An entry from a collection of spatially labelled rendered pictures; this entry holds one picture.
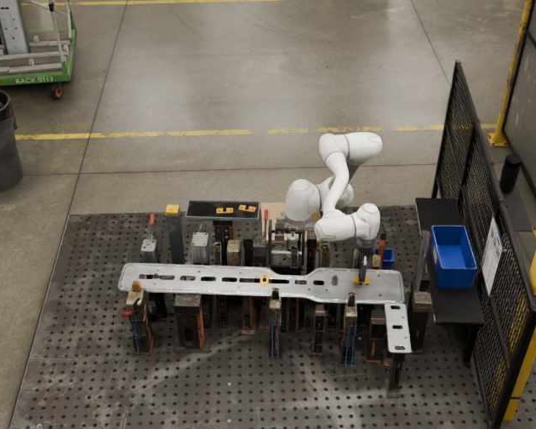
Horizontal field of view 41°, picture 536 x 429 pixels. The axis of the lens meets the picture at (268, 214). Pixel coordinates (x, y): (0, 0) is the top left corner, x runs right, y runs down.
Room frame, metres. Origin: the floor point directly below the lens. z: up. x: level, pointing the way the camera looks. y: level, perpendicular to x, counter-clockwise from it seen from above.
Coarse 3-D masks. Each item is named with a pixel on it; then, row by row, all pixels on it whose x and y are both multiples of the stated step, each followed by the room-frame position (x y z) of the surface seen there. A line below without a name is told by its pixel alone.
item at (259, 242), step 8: (256, 240) 2.65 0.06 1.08; (264, 240) 2.66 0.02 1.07; (256, 248) 2.61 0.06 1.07; (264, 248) 2.60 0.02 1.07; (256, 256) 2.61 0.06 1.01; (264, 256) 2.61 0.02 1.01; (256, 264) 2.62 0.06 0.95; (264, 264) 2.62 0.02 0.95; (256, 280) 2.61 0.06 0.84; (256, 296) 2.61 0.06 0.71
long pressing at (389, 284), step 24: (144, 264) 2.57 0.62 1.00; (168, 264) 2.56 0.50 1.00; (120, 288) 2.41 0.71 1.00; (144, 288) 2.41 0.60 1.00; (168, 288) 2.40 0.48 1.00; (192, 288) 2.40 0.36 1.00; (216, 288) 2.40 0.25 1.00; (240, 288) 2.40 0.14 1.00; (264, 288) 2.40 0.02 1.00; (288, 288) 2.40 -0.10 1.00; (312, 288) 2.40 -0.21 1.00; (336, 288) 2.39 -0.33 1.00; (360, 288) 2.39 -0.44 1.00; (384, 288) 2.39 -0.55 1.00
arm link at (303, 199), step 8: (296, 184) 3.23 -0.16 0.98; (304, 184) 3.23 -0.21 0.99; (312, 184) 3.26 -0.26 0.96; (288, 192) 3.22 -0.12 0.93; (296, 192) 3.18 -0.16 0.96; (304, 192) 3.18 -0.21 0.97; (312, 192) 3.20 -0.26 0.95; (288, 200) 3.19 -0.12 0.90; (296, 200) 3.16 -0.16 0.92; (304, 200) 3.16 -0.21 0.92; (312, 200) 3.18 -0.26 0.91; (288, 208) 3.18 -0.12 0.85; (296, 208) 3.15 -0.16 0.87; (304, 208) 3.15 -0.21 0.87; (312, 208) 3.17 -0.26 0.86; (288, 216) 3.18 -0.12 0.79; (296, 216) 3.15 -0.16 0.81; (304, 216) 3.16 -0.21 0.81
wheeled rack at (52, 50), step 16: (48, 0) 5.84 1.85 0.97; (0, 32) 6.69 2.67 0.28; (32, 32) 6.67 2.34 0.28; (48, 32) 6.66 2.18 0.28; (64, 32) 6.66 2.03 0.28; (0, 48) 6.32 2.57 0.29; (32, 48) 6.34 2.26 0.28; (48, 48) 6.33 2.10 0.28; (64, 48) 6.20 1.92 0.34; (0, 64) 6.02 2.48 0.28; (16, 64) 6.00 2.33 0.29; (32, 64) 5.95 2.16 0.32; (48, 64) 5.94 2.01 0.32; (64, 64) 5.84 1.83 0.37; (0, 80) 5.74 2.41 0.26; (16, 80) 5.76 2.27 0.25; (32, 80) 5.78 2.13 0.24; (48, 80) 5.80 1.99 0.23; (64, 80) 5.82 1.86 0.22
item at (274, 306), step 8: (280, 296) 2.30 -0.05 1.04; (272, 304) 2.25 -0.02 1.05; (280, 304) 2.25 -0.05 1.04; (272, 312) 2.23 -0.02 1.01; (280, 312) 2.23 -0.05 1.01; (272, 320) 2.23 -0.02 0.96; (280, 320) 2.23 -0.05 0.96; (272, 328) 2.24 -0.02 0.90; (272, 336) 2.22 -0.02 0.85; (280, 336) 2.26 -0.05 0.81; (272, 344) 2.22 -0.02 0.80; (280, 344) 2.24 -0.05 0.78; (272, 352) 2.23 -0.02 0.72; (280, 352) 2.24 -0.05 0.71
